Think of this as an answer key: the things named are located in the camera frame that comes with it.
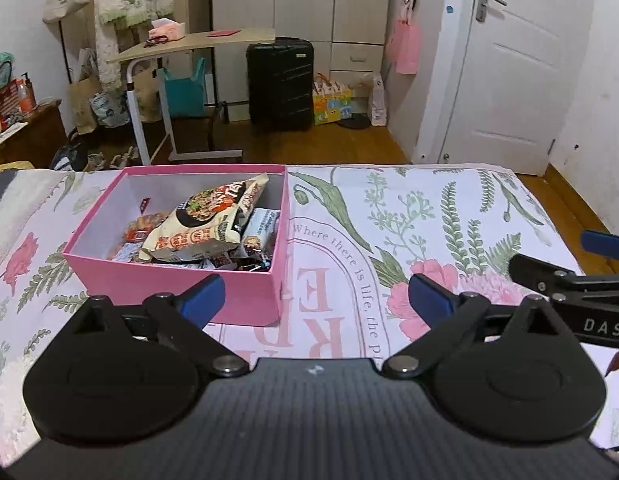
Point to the pink cardboard box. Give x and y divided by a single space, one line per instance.
249 295

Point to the white snack bar packet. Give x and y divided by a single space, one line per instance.
262 225

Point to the brown paper bag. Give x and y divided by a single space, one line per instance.
144 95
84 100

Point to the floral printed bedsheet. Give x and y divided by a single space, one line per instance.
389 210

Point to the printed plastic bag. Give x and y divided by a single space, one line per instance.
109 107

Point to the orange bottle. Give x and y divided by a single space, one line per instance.
24 96

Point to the red card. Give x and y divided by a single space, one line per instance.
224 34

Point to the red gift box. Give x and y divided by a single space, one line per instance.
7 102

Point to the black suitcase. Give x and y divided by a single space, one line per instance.
279 82

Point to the pink tissue box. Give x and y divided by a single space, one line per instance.
165 30

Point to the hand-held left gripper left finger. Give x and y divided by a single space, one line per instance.
204 299

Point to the wooden nightstand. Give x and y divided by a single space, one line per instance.
29 137

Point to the wooden rolling side table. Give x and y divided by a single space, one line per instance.
189 42

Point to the dark red snack packet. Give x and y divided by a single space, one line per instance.
144 204

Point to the colourful gift bag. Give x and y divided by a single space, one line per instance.
332 102

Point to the teal shopping bag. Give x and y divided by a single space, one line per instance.
184 92

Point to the black round floor base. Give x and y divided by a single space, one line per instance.
354 121

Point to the instant noodle packet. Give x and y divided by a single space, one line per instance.
204 220

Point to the pink hanging bag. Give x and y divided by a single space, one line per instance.
404 45

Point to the small dark red object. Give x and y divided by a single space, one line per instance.
157 41

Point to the black bag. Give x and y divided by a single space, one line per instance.
69 155

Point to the white door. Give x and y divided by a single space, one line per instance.
519 75

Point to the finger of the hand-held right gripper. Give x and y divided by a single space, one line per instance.
539 272
604 242

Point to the white wardrobe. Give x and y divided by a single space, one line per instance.
309 5

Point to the white fluffy cardigan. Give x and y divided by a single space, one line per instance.
132 15

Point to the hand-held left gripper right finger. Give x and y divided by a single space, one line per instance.
432 297

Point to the white plastic bag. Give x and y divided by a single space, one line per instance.
378 100

